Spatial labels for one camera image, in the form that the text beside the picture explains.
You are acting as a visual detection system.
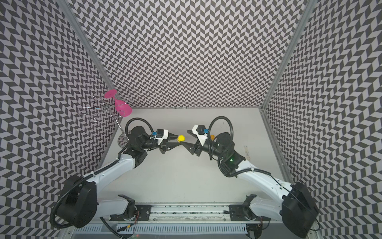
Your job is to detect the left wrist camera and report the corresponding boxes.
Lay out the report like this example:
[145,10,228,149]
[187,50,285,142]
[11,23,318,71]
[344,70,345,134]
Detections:
[152,129,169,146]

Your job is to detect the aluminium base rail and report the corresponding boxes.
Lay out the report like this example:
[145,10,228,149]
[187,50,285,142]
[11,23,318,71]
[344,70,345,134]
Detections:
[68,203,317,225]

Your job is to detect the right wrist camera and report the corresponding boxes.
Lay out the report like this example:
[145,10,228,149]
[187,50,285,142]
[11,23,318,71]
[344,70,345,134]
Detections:
[192,124,209,146]

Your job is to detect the chrome wire glass rack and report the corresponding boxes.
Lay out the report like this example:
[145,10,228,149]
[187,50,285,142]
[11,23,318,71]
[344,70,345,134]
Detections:
[77,96,128,148]

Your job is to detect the yellow jar lid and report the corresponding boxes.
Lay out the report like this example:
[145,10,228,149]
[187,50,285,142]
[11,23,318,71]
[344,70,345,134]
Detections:
[177,135,185,142]

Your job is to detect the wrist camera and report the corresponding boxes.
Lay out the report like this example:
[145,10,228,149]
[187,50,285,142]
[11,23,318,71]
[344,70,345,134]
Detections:
[192,124,209,146]
[152,129,169,146]

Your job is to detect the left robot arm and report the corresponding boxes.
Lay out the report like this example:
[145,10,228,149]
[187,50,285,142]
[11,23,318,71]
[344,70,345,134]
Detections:
[49,118,185,229]

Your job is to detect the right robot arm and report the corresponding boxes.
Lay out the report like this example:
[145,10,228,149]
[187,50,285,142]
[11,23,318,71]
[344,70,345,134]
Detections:
[177,116,319,239]

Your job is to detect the pink plastic wine glass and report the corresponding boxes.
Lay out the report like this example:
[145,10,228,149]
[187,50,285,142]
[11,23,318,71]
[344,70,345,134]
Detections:
[104,89,133,117]

